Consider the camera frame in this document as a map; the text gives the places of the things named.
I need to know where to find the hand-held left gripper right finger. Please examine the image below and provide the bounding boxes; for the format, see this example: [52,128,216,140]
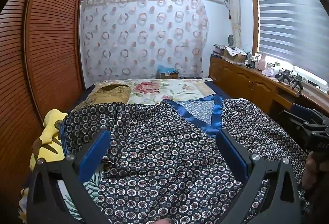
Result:
[216,128,302,224]

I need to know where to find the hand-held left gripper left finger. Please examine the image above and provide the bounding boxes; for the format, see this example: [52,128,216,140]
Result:
[26,129,115,224]

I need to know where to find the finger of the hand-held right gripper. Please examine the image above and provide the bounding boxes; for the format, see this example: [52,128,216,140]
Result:
[291,103,322,122]
[280,110,309,135]

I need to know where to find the navy circle-patterned satin shirt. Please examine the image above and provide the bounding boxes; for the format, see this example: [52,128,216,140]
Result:
[60,94,313,224]

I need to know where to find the person's right hand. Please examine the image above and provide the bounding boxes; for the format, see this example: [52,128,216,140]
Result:
[301,151,329,197]

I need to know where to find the yellow plush toy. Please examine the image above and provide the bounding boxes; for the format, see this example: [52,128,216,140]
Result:
[29,109,68,170]

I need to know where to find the long wooden cabinet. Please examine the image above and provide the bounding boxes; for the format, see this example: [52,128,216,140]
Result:
[209,56,329,122]

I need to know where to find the pink jug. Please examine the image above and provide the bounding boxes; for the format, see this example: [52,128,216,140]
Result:
[257,54,269,72]

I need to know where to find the gold folded cloth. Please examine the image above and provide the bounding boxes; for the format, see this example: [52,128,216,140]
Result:
[86,83,131,106]

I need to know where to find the dark bottles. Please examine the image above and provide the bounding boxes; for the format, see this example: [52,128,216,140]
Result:
[246,52,256,68]

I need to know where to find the pastel floral cloth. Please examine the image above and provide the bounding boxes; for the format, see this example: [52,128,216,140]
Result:
[19,187,34,224]

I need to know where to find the striped window blind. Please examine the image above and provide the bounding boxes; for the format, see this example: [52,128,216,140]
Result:
[257,0,329,81]

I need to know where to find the cream floral blanket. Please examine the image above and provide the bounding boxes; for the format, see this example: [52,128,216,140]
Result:
[89,79,219,107]

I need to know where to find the pile of household clutter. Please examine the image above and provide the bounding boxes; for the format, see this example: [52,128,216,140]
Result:
[212,44,227,58]

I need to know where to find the light blue cloth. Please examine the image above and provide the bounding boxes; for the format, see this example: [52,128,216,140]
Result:
[157,65,178,74]

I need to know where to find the cream side curtain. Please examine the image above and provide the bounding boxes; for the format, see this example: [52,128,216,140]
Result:
[226,0,242,48]

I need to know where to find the black handle device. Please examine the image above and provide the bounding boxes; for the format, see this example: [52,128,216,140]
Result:
[289,74,305,90]
[275,71,291,84]

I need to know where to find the wooden window frame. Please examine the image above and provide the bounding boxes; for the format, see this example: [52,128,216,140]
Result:
[249,0,329,96]

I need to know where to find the ring-patterned sheer curtain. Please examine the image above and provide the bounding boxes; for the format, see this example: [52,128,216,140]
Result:
[81,0,209,81]

